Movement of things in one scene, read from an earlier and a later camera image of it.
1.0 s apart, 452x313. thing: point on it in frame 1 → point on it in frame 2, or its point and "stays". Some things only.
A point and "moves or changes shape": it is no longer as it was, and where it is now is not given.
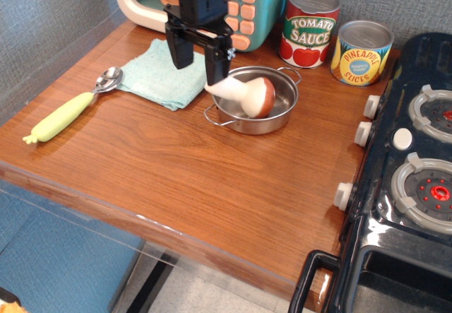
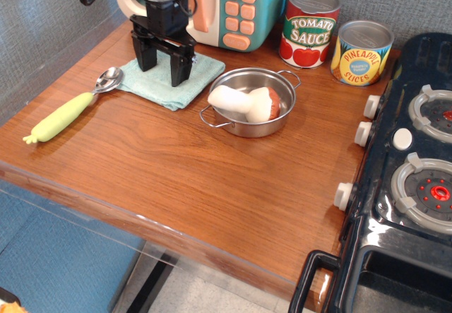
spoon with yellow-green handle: (109, 78) stays
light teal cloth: (152, 73) stays
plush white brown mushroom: (256, 95) moves or changes shape
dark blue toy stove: (395, 254) stays
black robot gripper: (202, 7) → (167, 18)
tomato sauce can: (311, 17) stays
